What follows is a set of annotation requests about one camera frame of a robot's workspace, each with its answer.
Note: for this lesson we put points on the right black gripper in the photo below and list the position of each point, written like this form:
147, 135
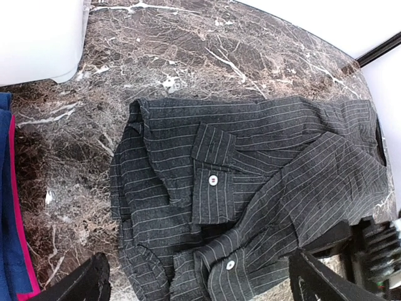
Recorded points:
371, 258

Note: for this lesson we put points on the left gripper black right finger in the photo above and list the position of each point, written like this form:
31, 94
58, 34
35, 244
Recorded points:
310, 279

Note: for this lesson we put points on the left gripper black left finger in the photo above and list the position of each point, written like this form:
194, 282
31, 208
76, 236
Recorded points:
90, 281

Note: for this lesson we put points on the navy blue t-shirt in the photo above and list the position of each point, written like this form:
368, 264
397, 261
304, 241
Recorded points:
15, 278

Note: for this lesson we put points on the black clothes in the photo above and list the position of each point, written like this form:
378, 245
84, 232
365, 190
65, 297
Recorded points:
211, 197

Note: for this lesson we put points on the white plastic bin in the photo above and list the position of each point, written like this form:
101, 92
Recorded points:
42, 40

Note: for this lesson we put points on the right black frame post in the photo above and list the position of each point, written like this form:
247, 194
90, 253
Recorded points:
380, 50

